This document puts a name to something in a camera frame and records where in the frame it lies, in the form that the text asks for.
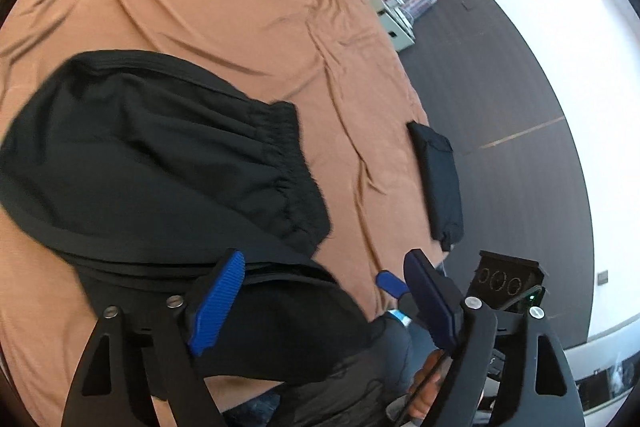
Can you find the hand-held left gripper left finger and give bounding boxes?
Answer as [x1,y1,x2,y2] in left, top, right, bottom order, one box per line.
[61,249,247,427]

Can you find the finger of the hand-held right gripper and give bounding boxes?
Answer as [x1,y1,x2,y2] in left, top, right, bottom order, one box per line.
[375,269,416,323]

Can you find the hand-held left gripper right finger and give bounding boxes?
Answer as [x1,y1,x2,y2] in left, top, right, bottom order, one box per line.
[403,249,587,427]

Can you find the black pants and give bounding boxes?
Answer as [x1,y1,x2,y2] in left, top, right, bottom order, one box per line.
[0,50,373,400]

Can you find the person's right hand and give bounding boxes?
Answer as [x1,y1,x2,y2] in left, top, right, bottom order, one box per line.
[409,349,449,417]

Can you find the folded black garment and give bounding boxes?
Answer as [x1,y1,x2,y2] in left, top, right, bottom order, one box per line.
[406,121,465,253]

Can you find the person's grey patterned trouser legs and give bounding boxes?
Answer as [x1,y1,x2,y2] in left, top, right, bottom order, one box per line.
[220,314,446,427]

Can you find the white nightstand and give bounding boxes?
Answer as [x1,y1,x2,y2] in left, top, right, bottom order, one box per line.
[365,0,417,54]

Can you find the brown blanket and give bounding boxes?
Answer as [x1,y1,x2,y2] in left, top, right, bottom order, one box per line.
[0,0,438,427]

